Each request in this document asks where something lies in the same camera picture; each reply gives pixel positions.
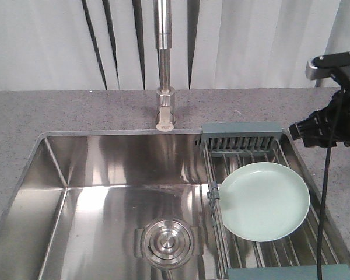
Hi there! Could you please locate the round steel sink drain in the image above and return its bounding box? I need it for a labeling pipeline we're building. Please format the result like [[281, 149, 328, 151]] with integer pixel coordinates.
[[134, 219, 204, 270]]

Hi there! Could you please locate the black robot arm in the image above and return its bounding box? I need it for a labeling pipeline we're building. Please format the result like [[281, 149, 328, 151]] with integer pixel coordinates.
[[289, 51, 350, 148]]

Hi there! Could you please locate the pale green round plate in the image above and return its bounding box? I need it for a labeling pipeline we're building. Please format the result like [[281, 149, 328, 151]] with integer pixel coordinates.
[[219, 162, 310, 242]]

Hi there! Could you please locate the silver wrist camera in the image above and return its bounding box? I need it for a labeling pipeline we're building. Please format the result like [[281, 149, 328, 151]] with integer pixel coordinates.
[[305, 56, 336, 80]]

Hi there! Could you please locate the stainless steel sink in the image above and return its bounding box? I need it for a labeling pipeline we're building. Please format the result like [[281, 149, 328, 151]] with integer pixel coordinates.
[[0, 130, 350, 280]]

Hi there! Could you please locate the teal wire dish rack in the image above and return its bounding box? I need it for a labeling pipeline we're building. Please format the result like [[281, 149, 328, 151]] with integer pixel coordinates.
[[199, 122, 350, 279]]

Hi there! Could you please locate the black camera cable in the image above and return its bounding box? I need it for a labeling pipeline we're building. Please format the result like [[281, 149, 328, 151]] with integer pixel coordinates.
[[317, 72, 347, 280]]

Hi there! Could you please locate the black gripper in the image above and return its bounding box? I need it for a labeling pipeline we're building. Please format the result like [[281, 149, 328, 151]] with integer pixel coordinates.
[[289, 91, 350, 148]]

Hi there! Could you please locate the stainless steel faucet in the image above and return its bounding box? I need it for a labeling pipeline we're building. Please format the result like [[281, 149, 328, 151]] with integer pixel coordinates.
[[153, 0, 175, 132]]

